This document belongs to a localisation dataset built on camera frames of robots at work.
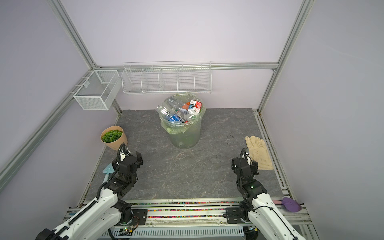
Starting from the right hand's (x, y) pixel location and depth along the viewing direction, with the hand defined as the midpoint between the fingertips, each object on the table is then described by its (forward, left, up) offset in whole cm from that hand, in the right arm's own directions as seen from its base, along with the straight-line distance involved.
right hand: (246, 160), depth 81 cm
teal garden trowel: (-1, +80, -8) cm, 81 cm away
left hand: (+2, +65, +2) cm, 65 cm away
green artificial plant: (+16, +80, +2) cm, 82 cm away
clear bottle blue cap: (+28, +40, +18) cm, 52 cm away
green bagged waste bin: (+25, +37, +10) cm, 46 cm away
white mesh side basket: (+42, +91, +17) cm, 102 cm away
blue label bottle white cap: (+17, +38, +17) cm, 45 cm away
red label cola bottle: (+22, +27, +20) cm, 40 cm away
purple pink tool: (-19, -22, -11) cm, 31 cm away
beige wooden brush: (+10, -13, -10) cm, 20 cm away
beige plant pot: (+11, +78, -1) cm, 78 cm away
